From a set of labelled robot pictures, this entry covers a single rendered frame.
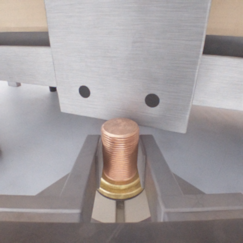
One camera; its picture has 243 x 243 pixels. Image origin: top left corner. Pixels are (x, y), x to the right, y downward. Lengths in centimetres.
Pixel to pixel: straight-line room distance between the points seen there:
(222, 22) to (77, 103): 17
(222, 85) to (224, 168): 17
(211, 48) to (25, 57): 23
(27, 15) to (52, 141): 21
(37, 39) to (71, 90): 16
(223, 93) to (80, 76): 14
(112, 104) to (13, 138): 28
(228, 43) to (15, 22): 29
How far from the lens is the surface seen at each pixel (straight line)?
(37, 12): 31
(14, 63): 29
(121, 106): 15
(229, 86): 20
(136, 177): 16
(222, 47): 23
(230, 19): 23
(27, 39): 33
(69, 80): 17
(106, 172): 16
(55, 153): 33
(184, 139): 36
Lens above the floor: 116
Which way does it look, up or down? 29 degrees up
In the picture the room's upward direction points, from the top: 179 degrees counter-clockwise
